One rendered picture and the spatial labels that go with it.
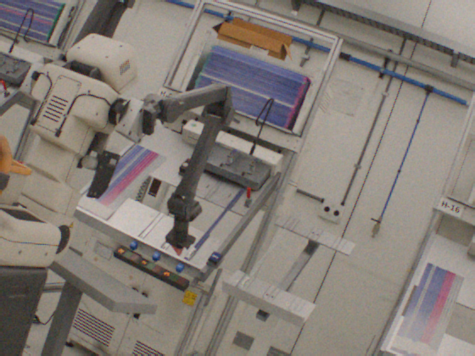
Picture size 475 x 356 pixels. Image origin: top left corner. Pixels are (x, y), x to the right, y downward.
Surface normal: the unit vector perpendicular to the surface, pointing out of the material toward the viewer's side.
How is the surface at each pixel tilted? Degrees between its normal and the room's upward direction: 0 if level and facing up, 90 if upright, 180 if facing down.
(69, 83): 82
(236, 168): 42
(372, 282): 90
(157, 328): 90
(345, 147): 90
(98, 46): 48
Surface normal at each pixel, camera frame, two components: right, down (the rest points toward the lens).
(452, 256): 0.07, -0.72
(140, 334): -0.28, -0.09
